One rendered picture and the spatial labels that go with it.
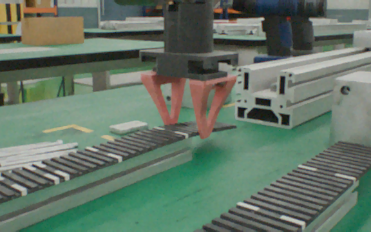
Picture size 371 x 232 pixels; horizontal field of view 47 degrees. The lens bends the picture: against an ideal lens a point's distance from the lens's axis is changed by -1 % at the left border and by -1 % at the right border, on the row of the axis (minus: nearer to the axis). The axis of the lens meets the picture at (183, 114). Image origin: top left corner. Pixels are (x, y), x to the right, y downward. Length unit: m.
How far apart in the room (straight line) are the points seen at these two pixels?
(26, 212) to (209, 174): 0.19
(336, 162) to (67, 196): 0.24
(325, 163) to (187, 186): 0.13
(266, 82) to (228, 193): 0.33
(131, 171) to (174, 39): 0.15
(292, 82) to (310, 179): 0.31
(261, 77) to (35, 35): 1.93
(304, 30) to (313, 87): 0.55
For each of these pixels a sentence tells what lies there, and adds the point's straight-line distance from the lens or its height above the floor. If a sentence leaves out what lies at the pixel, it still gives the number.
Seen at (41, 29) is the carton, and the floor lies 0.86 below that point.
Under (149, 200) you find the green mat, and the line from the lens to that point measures 0.40.
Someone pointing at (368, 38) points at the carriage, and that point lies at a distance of 1.19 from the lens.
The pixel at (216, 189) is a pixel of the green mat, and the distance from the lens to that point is 0.42.
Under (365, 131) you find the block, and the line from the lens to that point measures 0.52.
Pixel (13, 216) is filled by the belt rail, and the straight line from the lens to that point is 0.37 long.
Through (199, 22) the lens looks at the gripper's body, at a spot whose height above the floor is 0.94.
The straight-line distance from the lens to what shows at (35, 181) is 0.37.
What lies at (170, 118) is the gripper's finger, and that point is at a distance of 0.53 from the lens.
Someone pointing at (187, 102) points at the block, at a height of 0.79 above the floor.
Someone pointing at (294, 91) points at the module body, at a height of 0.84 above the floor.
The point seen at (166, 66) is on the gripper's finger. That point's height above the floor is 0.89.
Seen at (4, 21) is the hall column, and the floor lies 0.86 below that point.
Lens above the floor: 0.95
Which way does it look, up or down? 13 degrees down
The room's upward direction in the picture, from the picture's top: straight up
